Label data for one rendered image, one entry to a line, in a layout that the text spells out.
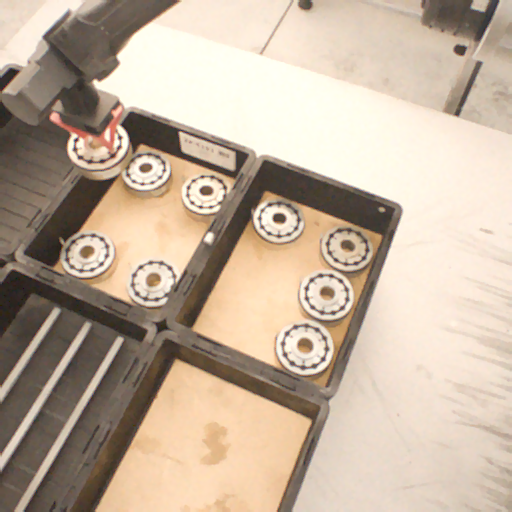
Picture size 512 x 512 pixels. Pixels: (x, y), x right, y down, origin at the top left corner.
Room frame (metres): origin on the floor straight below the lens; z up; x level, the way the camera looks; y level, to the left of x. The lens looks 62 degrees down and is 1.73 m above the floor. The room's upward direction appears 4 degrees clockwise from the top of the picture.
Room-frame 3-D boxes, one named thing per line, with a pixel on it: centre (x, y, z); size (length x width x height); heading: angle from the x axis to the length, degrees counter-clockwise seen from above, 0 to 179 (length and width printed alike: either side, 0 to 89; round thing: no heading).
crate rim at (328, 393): (0.43, -0.05, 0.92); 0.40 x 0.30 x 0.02; 160
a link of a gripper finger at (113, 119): (0.56, 0.28, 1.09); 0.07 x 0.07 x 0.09; 69
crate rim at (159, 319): (0.53, 0.23, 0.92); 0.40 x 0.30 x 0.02; 160
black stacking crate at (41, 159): (0.63, 0.51, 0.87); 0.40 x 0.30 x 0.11; 160
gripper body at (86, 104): (0.56, 0.29, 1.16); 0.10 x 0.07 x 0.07; 69
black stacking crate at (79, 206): (0.53, 0.23, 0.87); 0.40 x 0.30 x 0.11; 160
